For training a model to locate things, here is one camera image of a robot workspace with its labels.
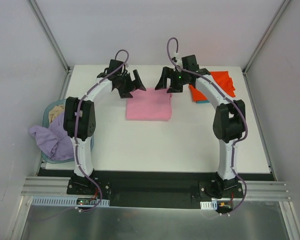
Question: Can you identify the pink t shirt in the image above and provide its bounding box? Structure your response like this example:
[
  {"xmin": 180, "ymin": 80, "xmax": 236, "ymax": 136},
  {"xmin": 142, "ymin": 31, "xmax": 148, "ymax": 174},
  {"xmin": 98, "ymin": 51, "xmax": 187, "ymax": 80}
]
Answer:
[{"xmin": 125, "ymin": 88, "xmax": 173, "ymax": 122}]

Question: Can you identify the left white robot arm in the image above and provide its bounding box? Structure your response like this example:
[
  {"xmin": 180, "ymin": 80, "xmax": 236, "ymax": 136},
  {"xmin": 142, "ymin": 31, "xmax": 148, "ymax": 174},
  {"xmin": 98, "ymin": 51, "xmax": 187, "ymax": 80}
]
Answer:
[{"xmin": 63, "ymin": 59, "xmax": 146, "ymax": 195}]

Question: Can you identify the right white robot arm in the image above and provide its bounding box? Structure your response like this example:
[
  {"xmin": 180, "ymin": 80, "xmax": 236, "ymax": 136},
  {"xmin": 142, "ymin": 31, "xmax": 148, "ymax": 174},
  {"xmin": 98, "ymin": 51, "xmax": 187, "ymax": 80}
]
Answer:
[{"xmin": 155, "ymin": 53, "xmax": 247, "ymax": 198}]

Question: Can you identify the folded teal t shirt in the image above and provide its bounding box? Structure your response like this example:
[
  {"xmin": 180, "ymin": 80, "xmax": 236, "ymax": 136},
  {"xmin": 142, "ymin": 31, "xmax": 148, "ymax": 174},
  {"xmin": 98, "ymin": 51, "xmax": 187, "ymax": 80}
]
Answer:
[{"xmin": 196, "ymin": 100, "xmax": 210, "ymax": 104}]

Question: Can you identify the folded orange t shirt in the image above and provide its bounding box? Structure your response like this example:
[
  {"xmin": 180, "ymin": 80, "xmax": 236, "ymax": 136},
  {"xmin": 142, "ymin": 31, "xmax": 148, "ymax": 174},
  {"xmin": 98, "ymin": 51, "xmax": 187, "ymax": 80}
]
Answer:
[{"xmin": 188, "ymin": 71, "xmax": 236, "ymax": 103}]

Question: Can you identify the beige t shirt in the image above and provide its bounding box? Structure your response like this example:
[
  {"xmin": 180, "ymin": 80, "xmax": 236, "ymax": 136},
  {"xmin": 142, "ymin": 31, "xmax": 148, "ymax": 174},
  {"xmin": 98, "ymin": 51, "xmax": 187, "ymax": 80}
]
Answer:
[{"xmin": 48, "ymin": 104, "xmax": 65, "ymax": 124}]

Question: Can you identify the teal plastic basket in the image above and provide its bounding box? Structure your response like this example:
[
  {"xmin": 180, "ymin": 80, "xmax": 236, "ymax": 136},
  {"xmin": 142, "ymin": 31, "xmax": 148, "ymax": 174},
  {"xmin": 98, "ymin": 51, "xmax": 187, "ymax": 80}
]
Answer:
[{"xmin": 41, "ymin": 99, "xmax": 95, "ymax": 165}]

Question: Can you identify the lavender t shirt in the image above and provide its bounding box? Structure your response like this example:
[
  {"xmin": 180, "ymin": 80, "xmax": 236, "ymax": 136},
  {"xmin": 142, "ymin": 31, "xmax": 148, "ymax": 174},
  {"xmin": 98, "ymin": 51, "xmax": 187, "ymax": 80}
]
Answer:
[{"xmin": 28, "ymin": 112, "xmax": 74, "ymax": 161}]

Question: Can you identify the left aluminium frame post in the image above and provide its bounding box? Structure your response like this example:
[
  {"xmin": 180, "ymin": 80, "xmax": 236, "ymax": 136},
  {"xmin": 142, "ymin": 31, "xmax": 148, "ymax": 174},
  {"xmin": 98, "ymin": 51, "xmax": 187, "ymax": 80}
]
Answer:
[{"xmin": 27, "ymin": 0, "xmax": 71, "ymax": 73}]

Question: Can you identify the aluminium frame post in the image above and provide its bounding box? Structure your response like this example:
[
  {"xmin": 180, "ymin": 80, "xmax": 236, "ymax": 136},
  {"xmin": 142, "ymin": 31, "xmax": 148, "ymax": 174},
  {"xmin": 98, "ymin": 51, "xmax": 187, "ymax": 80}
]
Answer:
[
  {"xmin": 241, "ymin": 0, "xmax": 293, "ymax": 75},
  {"xmin": 27, "ymin": 0, "xmax": 71, "ymax": 73}
]

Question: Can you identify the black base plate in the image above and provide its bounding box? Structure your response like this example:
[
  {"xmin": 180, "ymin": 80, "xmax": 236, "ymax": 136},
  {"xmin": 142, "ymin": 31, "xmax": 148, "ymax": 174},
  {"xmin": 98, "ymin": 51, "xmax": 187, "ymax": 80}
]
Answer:
[{"xmin": 66, "ymin": 170, "xmax": 244, "ymax": 209}]

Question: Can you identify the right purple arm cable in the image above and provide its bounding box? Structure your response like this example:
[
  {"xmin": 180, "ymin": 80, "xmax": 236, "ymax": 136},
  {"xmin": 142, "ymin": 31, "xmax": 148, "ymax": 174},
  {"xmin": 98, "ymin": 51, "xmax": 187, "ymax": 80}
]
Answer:
[{"xmin": 166, "ymin": 37, "xmax": 249, "ymax": 217}]

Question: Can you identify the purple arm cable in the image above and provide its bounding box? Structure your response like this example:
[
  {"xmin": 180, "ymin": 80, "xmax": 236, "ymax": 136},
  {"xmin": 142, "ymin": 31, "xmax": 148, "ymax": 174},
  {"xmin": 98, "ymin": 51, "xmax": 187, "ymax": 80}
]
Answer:
[
  {"xmin": 73, "ymin": 49, "xmax": 130, "ymax": 201},
  {"xmin": 166, "ymin": 37, "xmax": 249, "ymax": 217}
]

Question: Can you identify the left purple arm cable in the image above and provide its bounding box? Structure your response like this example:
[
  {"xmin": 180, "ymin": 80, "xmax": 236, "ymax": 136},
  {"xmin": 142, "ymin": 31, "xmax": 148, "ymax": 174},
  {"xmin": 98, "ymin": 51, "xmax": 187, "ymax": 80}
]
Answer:
[{"xmin": 73, "ymin": 49, "xmax": 130, "ymax": 201}]

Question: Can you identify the right white cable duct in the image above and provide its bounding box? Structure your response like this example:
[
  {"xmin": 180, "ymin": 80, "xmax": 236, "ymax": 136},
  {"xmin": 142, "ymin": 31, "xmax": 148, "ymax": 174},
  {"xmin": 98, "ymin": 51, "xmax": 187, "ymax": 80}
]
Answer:
[{"xmin": 200, "ymin": 200, "xmax": 218, "ymax": 211}]

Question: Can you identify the white cable duct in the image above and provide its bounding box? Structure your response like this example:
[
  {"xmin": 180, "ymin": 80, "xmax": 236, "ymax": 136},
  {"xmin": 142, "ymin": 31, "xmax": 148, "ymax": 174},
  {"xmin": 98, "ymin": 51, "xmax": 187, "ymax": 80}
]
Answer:
[
  {"xmin": 32, "ymin": 196, "xmax": 99, "ymax": 208},
  {"xmin": 200, "ymin": 200, "xmax": 218, "ymax": 211}
]

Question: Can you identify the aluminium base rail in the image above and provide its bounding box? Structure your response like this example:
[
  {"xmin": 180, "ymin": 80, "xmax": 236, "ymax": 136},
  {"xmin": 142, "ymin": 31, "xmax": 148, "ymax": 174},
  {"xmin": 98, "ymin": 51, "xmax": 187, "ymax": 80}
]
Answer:
[{"xmin": 21, "ymin": 176, "xmax": 293, "ymax": 202}]

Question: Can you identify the right aluminium frame post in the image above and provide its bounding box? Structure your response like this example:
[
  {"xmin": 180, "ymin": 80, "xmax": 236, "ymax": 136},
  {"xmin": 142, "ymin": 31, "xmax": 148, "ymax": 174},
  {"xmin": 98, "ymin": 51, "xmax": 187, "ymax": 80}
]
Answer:
[{"xmin": 241, "ymin": 0, "xmax": 293, "ymax": 75}]

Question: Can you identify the left white cable duct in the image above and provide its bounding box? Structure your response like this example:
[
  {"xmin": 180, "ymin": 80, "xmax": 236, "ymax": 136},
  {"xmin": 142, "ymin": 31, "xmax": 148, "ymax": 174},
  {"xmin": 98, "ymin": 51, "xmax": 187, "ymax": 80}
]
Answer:
[{"xmin": 32, "ymin": 196, "xmax": 99, "ymax": 208}]

